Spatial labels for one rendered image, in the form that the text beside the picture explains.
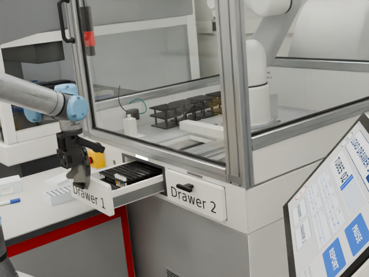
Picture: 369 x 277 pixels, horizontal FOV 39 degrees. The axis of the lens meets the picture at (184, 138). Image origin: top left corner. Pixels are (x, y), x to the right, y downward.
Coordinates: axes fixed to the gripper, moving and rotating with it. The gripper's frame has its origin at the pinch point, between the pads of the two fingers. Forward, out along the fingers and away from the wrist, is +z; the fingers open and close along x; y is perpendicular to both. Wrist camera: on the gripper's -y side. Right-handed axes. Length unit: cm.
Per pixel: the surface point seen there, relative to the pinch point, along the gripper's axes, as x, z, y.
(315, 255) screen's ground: 104, -12, 5
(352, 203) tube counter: 106, -20, -2
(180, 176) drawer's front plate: 25.9, -2.1, -22.4
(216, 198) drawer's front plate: 43.9, 1.0, -22.4
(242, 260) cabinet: 52, 20, -24
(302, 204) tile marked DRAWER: 85, -11, -13
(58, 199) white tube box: -25.4, 12.2, 0.3
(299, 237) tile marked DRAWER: 93, -9, -3
